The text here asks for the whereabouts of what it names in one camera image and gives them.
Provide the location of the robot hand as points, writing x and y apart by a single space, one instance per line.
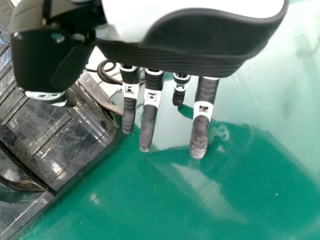
190 42

